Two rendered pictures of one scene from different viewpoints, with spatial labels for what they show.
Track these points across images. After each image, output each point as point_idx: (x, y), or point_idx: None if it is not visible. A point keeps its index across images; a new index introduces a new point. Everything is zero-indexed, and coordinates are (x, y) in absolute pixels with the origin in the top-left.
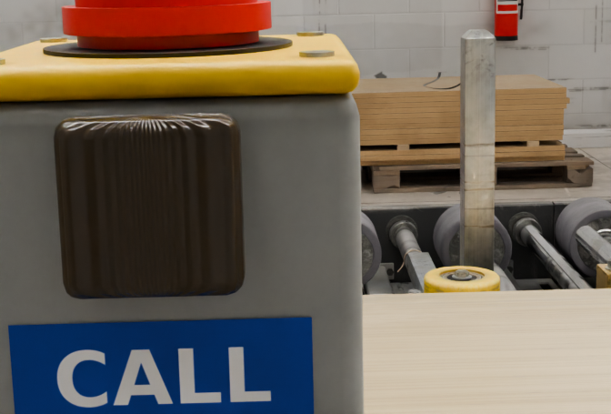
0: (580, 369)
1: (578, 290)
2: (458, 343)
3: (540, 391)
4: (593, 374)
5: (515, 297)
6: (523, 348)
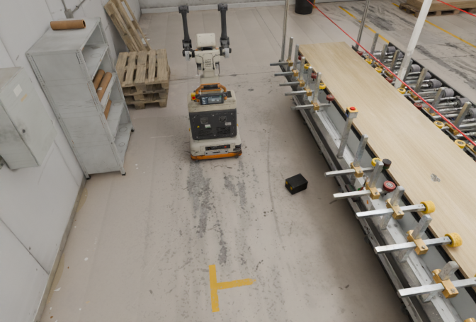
0: (434, 151)
1: (464, 152)
2: (435, 143)
3: (426, 148)
4: (433, 151)
5: (457, 147)
6: (438, 147)
